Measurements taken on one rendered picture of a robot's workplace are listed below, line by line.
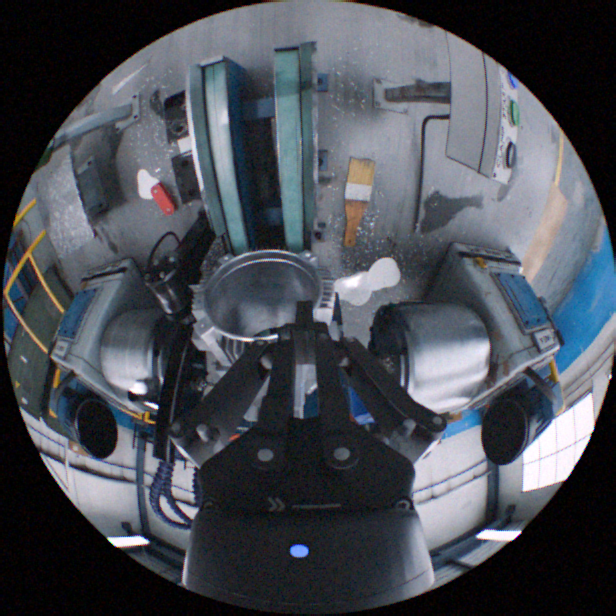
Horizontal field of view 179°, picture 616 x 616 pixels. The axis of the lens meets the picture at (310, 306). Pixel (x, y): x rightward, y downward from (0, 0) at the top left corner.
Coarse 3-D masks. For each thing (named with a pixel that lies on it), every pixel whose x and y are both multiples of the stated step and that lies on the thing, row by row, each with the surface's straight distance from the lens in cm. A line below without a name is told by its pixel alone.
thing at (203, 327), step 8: (224, 256) 35; (232, 256) 35; (304, 256) 32; (312, 256) 32; (312, 264) 32; (200, 320) 27; (200, 328) 26; (208, 328) 26; (200, 336) 26; (208, 336) 26; (216, 336) 27; (208, 344) 27; (304, 384) 40; (312, 384) 40
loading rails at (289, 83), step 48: (288, 48) 31; (192, 96) 32; (240, 96) 38; (288, 96) 30; (192, 144) 31; (240, 144) 35; (288, 144) 30; (240, 192) 34; (288, 192) 32; (240, 240) 36; (288, 240) 35
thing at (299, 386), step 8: (296, 368) 30; (296, 376) 30; (264, 384) 30; (296, 384) 29; (264, 392) 29; (296, 392) 29; (256, 400) 29; (296, 400) 29; (304, 400) 39; (256, 408) 40; (296, 408) 29; (248, 416) 39; (256, 416) 40; (296, 416) 38
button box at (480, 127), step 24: (456, 48) 24; (456, 72) 23; (480, 72) 22; (504, 72) 24; (456, 96) 22; (480, 96) 21; (504, 96) 22; (456, 120) 21; (480, 120) 20; (504, 120) 21; (456, 144) 21; (480, 144) 20; (504, 144) 21; (480, 168) 20; (504, 168) 22
